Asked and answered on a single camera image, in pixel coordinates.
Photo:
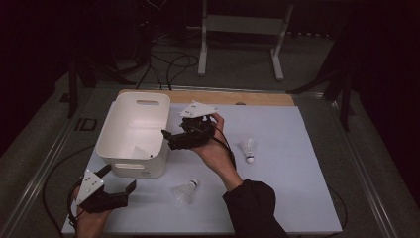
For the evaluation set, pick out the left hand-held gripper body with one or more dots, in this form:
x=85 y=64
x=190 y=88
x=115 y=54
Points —
x=102 y=200

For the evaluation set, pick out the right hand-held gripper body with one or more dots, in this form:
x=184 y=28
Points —
x=194 y=135

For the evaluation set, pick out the white feather shuttlecock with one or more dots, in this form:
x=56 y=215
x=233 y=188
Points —
x=141 y=152
x=248 y=149
x=184 y=192

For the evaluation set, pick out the white plastic storage bin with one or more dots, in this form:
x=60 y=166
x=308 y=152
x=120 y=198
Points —
x=132 y=129

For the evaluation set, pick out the person's left hand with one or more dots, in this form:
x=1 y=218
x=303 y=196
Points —
x=89 y=224

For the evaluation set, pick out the person's right hand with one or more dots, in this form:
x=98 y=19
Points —
x=216 y=155

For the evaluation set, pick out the black metal stand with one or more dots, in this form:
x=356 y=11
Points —
x=345 y=99
x=72 y=89

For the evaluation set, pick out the pale blue table mat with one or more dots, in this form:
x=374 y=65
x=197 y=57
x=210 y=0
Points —
x=287 y=132

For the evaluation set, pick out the white metal stand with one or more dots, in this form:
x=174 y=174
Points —
x=242 y=24

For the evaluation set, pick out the small black floor frame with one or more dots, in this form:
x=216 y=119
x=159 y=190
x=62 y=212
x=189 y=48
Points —
x=79 y=124

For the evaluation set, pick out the metal frame rail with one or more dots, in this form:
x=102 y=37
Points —
x=363 y=185
x=33 y=185

